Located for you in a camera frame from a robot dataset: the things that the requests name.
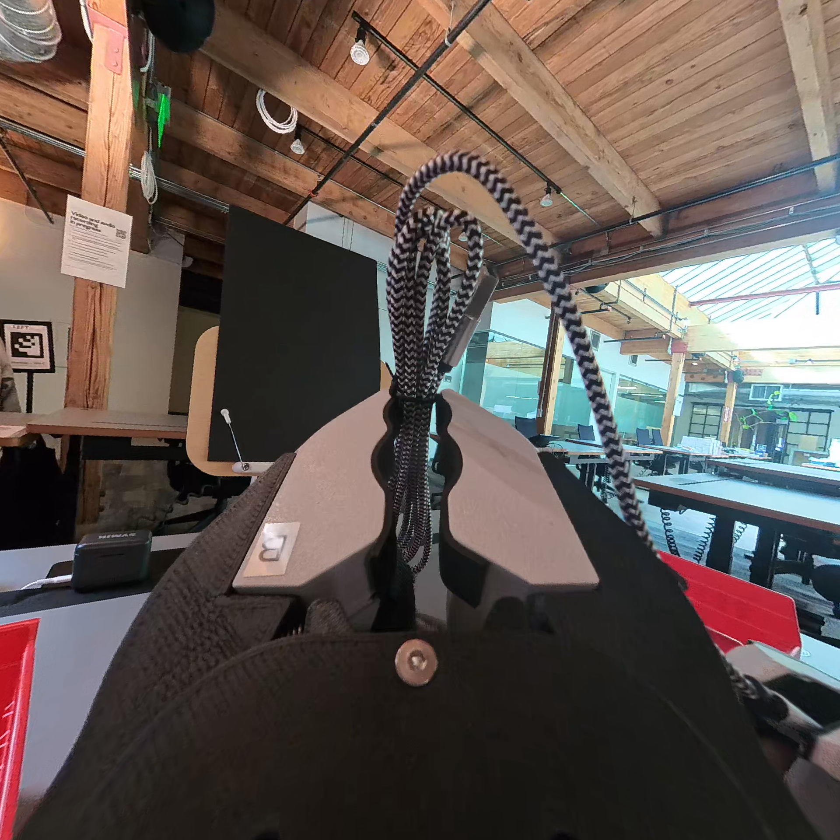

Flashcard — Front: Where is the wooden top desk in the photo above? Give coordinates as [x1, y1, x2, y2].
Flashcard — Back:
[0, 406, 191, 526]

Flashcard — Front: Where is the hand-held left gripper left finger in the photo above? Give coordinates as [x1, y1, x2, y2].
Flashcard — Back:
[233, 390, 396, 632]

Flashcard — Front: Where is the black charger box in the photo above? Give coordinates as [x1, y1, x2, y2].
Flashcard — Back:
[71, 529, 154, 594]

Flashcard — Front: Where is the green exit sign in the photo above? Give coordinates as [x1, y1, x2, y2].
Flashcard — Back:
[150, 84, 173, 149]

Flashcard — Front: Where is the black dome fixture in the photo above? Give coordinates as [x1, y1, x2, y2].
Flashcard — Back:
[134, 0, 217, 54]

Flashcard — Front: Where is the red plastic tray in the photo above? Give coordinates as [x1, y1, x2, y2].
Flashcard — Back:
[0, 617, 41, 840]
[658, 550, 803, 655]

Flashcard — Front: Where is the plywood chair back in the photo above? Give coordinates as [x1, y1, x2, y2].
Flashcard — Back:
[185, 325, 277, 478]

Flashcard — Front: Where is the black lighting track rail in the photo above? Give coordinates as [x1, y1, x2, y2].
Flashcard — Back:
[351, 11, 564, 196]

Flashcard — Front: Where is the black white tag sign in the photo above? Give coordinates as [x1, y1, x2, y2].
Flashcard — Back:
[0, 319, 56, 375]

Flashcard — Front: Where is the wooden pillar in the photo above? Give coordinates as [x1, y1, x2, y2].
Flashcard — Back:
[64, 0, 144, 526]

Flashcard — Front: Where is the black coiled cable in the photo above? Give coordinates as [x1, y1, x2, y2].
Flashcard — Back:
[658, 504, 685, 557]

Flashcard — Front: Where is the black partition panel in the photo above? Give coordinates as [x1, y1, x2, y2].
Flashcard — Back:
[207, 205, 382, 464]

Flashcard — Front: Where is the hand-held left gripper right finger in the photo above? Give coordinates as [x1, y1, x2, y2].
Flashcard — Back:
[438, 390, 600, 626]

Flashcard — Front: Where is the green plant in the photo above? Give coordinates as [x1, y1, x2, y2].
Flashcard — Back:
[740, 390, 800, 431]

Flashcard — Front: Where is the white paper notice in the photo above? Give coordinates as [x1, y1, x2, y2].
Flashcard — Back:
[60, 194, 134, 289]

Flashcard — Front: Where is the silver air duct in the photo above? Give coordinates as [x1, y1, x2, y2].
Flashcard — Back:
[0, 0, 63, 64]

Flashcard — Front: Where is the grey top desk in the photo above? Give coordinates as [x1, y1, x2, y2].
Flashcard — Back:
[632, 471, 840, 588]

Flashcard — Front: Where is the coiled white cable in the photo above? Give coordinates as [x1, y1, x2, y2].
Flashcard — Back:
[255, 88, 299, 135]

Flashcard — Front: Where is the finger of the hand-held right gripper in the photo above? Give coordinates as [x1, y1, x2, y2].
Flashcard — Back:
[725, 642, 840, 719]
[781, 742, 840, 840]

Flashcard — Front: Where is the black white braided usb-c cable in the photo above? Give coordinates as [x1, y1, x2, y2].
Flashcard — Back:
[382, 150, 829, 746]

